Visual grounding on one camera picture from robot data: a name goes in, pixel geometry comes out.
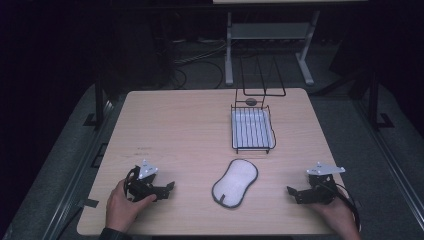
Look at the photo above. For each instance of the person's left hand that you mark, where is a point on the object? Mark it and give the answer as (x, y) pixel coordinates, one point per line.
(123, 210)

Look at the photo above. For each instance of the dark round suction cup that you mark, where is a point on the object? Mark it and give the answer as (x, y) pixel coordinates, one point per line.
(251, 101)

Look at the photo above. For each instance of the black tape strip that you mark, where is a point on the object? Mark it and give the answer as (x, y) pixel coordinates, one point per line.
(88, 202)

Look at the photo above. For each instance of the white sponge with dark edge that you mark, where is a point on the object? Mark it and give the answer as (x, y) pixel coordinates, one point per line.
(235, 183)

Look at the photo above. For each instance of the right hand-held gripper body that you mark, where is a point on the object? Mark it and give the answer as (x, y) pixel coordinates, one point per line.
(320, 190)

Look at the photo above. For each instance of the white metal stand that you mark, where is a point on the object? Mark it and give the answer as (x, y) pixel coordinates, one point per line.
(270, 31)

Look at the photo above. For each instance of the white drip tray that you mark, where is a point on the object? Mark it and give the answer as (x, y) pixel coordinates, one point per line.
(250, 128)

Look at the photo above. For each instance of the black metal post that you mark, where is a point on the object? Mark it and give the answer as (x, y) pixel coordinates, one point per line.
(375, 100)
(99, 100)

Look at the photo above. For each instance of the person's right hand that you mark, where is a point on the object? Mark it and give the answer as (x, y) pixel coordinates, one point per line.
(336, 218)

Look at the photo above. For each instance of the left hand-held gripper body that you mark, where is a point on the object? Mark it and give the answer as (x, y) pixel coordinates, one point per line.
(141, 186)

